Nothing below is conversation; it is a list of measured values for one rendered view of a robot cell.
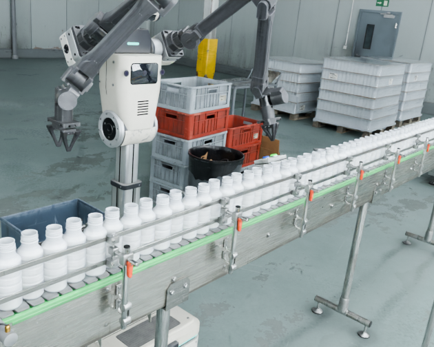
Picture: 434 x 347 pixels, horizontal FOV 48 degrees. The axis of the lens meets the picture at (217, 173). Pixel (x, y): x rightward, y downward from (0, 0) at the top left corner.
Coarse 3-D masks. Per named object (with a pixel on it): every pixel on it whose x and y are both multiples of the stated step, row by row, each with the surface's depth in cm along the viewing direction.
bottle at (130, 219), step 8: (128, 208) 133; (136, 208) 134; (128, 216) 133; (136, 216) 134; (128, 224) 133; (136, 224) 134; (136, 232) 134; (128, 240) 134; (136, 240) 135; (136, 256) 137
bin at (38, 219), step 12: (60, 204) 185; (72, 204) 189; (84, 204) 188; (12, 216) 171; (24, 216) 174; (36, 216) 178; (48, 216) 182; (60, 216) 186; (72, 216) 191; (84, 216) 189; (12, 228) 162; (24, 228) 176; (36, 228) 179
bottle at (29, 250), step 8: (24, 232) 114; (32, 232) 114; (24, 240) 112; (32, 240) 112; (24, 248) 112; (32, 248) 112; (40, 248) 114; (24, 256) 111; (32, 256) 112; (40, 256) 114; (40, 264) 114; (24, 272) 113; (32, 272) 113; (40, 272) 115; (24, 280) 113; (32, 280) 114; (40, 280) 116; (24, 288) 114; (24, 296) 115; (32, 296) 115; (40, 296) 117
